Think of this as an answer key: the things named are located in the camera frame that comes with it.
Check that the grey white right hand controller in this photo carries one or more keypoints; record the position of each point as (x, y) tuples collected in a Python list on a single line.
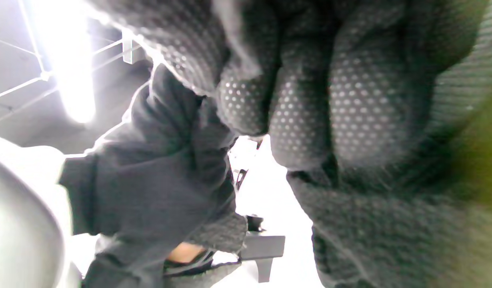
[(22, 216)]

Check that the ceiling light strip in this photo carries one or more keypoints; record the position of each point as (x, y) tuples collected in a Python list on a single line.
[(72, 68)]

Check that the person's left forearm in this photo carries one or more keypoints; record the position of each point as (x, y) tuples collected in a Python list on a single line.
[(186, 252)]

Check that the person's left hand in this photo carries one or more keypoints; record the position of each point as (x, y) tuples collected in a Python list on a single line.
[(158, 172)]

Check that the person's right hand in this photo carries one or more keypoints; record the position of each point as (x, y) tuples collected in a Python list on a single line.
[(350, 100)]

